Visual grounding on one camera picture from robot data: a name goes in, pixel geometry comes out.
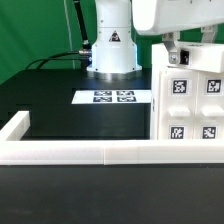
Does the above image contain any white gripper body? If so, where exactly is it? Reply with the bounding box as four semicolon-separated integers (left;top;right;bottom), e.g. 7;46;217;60
132;0;224;36

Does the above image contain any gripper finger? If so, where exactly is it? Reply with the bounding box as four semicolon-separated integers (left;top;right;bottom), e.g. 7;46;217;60
162;32;180;64
201;25;218;43

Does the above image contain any white cabinet door panel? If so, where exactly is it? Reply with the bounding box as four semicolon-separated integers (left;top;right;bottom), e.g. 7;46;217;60
158;68;197;140
194;72;224;140

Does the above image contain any white cabinet body box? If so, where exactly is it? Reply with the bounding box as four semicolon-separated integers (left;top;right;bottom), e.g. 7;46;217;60
149;64;224;141

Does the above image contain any white tagged cabinet top block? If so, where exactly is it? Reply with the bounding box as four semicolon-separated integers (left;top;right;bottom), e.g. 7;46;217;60
152;42;224;73

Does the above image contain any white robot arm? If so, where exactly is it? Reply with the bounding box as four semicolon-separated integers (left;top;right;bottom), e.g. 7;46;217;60
87;0;224;78

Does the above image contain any black corrugated hose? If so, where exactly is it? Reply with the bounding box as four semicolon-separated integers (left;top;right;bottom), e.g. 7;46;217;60
73;0;92;51

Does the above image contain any black cable bundle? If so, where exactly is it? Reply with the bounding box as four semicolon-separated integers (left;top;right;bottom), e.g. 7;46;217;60
25;49;93;70

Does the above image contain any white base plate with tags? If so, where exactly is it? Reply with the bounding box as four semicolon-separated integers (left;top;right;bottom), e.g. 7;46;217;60
72;90;151;104

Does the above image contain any white U-shaped fence frame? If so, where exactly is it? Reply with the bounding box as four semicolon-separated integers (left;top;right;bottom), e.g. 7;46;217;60
0;111;224;165

